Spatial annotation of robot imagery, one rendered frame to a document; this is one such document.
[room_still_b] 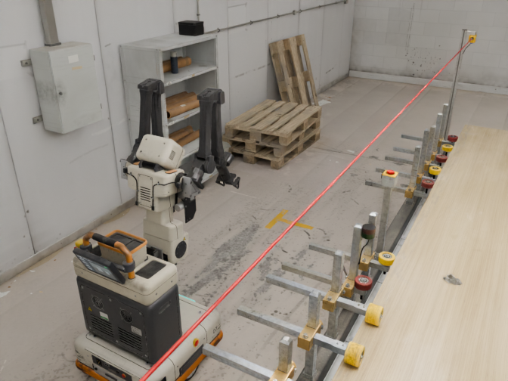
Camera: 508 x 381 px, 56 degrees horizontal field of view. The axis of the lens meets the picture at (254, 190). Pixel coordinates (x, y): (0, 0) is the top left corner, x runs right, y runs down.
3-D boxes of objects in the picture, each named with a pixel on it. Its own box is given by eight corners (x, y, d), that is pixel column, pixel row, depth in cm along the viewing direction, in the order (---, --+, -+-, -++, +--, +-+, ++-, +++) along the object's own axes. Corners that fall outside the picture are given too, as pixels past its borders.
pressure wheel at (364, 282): (350, 301, 227) (352, 280, 222) (355, 291, 234) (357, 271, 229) (367, 306, 224) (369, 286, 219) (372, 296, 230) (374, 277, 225)
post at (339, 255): (326, 341, 219) (333, 252, 198) (329, 336, 222) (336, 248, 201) (333, 343, 218) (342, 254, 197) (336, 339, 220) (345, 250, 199)
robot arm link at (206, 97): (193, 88, 248) (209, 90, 243) (209, 86, 259) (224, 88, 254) (191, 171, 262) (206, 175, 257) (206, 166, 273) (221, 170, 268)
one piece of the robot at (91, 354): (140, 391, 256) (138, 379, 252) (85, 360, 274) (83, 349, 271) (143, 387, 257) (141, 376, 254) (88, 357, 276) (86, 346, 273)
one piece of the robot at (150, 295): (156, 385, 260) (140, 257, 223) (85, 348, 285) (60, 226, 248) (194, 347, 286) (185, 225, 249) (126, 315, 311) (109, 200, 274)
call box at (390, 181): (380, 187, 258) (382, 174, 254) (384, 182, 263) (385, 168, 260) (393, 190, 255) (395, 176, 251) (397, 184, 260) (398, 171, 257)
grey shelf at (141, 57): (137, 202, 487) (118, 44, 419) (190, 171, 558) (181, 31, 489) (172, 213, 468) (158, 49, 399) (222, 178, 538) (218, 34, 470)
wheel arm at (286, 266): (280, 271, 244) (281, 264, 243) (283, 267, 247) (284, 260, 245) (364, 298, 225) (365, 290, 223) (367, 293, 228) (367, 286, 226)
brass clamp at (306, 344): (295, 346, 184) (295, 336, 182) (309, 324, 195) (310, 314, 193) (310, 351, 182) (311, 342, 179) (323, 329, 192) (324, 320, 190)
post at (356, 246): (345, 308, 239) (354, 224, 218) (347, 305, 241) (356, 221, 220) (351, 311, 237) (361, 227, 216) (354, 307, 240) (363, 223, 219)
